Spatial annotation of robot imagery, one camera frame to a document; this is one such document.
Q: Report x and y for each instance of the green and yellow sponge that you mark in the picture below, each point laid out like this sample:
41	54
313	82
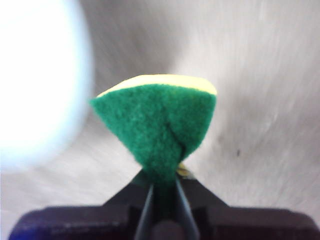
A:
152	120

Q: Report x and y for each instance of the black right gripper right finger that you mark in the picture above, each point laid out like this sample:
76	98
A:
237	222

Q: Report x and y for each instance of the light blue round plate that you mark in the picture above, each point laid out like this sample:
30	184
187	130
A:
37	82

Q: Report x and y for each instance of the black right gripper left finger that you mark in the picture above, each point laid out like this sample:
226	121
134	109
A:
87	222

